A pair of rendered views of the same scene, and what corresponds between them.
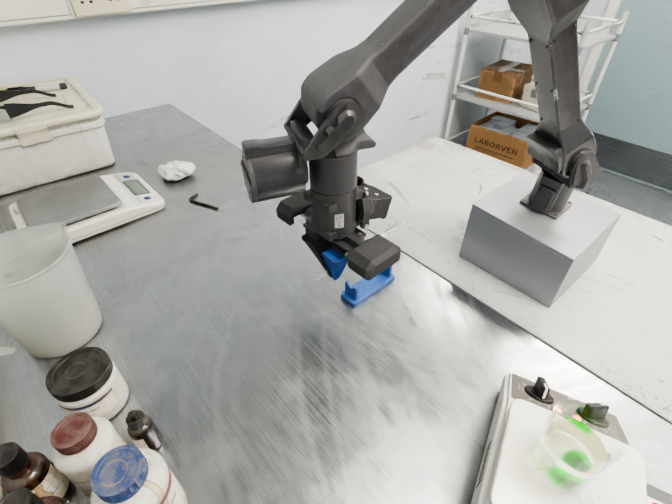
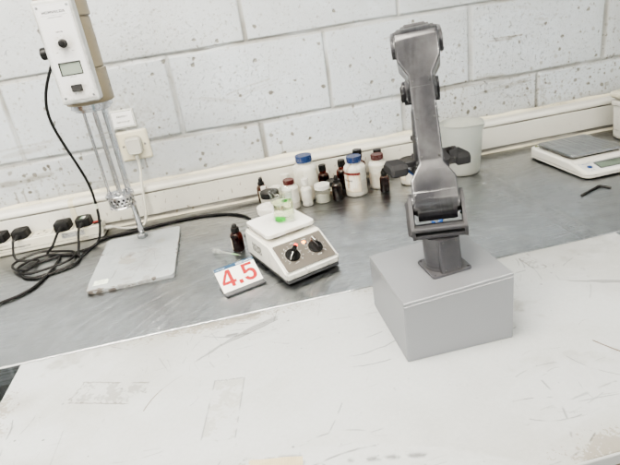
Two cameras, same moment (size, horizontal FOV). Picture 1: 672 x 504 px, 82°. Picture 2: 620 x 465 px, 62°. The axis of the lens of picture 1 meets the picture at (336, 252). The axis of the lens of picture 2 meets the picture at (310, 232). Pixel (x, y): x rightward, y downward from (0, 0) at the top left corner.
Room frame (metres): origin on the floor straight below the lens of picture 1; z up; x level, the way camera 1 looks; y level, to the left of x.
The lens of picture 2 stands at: (0.79, -1.07, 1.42)
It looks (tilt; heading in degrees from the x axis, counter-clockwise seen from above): 24 degrees down; 124
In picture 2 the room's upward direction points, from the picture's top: 9 degrees counter-clockwise
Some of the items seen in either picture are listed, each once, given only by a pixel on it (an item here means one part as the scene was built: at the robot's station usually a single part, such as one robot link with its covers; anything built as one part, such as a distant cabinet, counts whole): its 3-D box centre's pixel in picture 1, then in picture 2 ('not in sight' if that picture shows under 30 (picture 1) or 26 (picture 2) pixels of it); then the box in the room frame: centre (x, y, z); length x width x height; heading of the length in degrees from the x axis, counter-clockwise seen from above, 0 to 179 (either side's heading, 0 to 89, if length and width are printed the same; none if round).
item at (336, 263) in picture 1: (344, 266); not in sight; (0.40, -0.01, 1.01); 0.06 x 0.04 x 0.07; 132
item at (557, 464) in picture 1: (568, 446); (282, 204); (0.15, -0.20, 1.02); 0.06 x 0.05 x 0.08; 81
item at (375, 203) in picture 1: (362, 197); (436, 156); (0.45, -0.04, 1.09); 0.07 x 0.07 x 0.06; 41
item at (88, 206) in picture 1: (88, 204); (585, 154); (0.70, 0.52, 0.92); 0.26 x 0.19 x 0.05; 132
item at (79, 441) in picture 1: (92, 452); (377, 170); (0.18, 0.25, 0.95); 0.06 x 0.06 x 0.10
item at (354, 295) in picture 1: (368, 280); not in sight; (0.47, -0.05, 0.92); 0.10 x 0.03 x 0.04; 132
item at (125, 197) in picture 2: not in sight; (108, 156); (-0.24, -0.32, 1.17); 0.07 x 0.07 x 0.25
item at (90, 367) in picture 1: (90, 386); (411, 170); (0.26, 0.30, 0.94); 0.07 x 0.07 x 0.07
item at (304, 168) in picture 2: not in sight; (305, 175); (0.00, 0.14, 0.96); 0.07 x 0.07 x 0.13
